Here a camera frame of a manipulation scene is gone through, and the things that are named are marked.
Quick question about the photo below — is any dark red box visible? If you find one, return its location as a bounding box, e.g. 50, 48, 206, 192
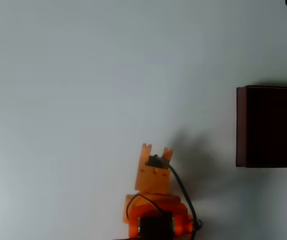
235, 85, 287, 169

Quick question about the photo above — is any blue cable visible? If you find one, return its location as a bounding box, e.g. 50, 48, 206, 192
167, 161, 205, 234

